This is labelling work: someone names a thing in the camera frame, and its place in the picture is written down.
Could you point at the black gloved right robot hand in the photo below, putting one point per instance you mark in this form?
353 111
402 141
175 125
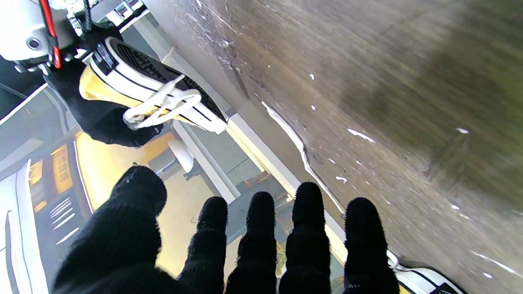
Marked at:
102 122

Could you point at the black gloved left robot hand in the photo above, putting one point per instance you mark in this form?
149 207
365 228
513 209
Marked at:
122 245

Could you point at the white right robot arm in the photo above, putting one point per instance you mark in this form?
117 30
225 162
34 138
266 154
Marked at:
20 28

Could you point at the white bowl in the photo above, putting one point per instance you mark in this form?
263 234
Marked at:
183 155

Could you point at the yellow sneaker with spread lace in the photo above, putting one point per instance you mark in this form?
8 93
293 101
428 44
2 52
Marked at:
425 279

